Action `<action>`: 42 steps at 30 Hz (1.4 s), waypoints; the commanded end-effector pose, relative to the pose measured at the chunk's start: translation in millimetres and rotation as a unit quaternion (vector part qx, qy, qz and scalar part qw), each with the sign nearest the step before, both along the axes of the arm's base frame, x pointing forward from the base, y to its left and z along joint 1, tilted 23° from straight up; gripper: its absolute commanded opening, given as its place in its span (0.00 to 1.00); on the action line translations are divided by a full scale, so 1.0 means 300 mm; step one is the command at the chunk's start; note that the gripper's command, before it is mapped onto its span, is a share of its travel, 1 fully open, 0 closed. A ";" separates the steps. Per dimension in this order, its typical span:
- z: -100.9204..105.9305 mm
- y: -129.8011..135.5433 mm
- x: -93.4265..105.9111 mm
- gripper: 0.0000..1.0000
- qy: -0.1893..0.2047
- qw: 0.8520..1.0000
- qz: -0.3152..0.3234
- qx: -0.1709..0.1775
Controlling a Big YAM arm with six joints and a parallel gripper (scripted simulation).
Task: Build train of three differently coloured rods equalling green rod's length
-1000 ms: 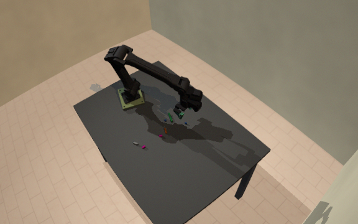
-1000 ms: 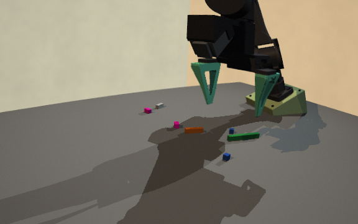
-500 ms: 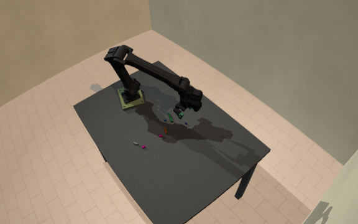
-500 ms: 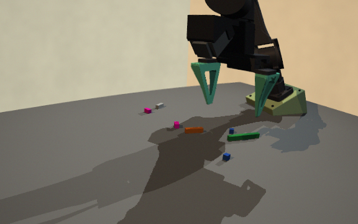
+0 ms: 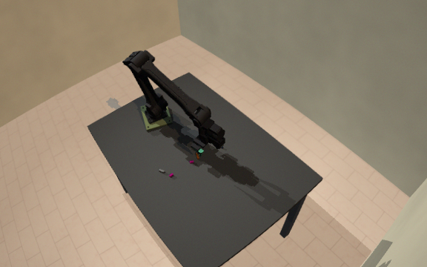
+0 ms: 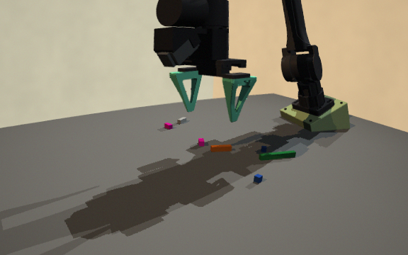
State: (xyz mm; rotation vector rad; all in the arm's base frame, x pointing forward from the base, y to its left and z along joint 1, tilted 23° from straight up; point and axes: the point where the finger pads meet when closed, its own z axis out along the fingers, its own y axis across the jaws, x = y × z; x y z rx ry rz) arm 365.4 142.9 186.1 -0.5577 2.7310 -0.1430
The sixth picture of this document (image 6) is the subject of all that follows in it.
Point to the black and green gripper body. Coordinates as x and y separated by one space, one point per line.
217 67

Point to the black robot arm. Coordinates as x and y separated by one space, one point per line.
175 44

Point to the orange rod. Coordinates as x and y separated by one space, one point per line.
221 148

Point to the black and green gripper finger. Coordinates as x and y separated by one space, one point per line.
230 87
178 77

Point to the green rod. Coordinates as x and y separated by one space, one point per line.
277 155

